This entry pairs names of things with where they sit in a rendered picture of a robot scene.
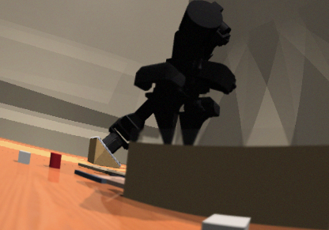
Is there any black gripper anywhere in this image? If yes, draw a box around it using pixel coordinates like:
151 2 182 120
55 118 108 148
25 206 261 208
134 50 220 130

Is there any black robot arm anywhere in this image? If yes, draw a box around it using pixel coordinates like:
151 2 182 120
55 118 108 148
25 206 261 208
101 0 236 154

